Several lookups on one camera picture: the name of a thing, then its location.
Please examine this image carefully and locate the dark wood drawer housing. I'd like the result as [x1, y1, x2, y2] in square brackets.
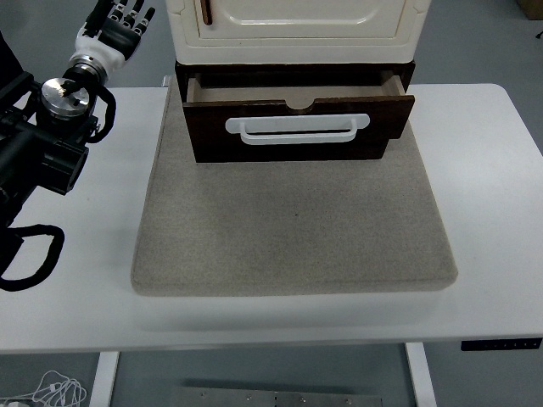
[173, 59, 416, 164]

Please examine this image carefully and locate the dark wood drawer white handle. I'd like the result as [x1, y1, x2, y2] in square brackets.
[182, 70, 417, 164]

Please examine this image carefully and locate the cream plastic cabinet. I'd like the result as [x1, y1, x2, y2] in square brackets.
[165, 0, 432, 66]

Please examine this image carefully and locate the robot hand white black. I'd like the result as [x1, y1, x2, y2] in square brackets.
[70, 0, 157, 71]

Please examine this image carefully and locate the black table control panel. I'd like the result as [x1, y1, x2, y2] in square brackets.
[461, 337, 543, 352]

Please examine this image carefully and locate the cardboard box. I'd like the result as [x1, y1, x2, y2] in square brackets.
[517, 0, 543, 20]

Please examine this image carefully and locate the white table leg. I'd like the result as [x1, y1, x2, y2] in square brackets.
[87, 351, 121, 407]
[404, 342, 439, 407]

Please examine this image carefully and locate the white cable bundle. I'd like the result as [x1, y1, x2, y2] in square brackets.
[0, 370, 88, 407]

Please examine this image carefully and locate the beige fabric mat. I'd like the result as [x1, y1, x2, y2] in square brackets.
[128, 82, 459, 298]

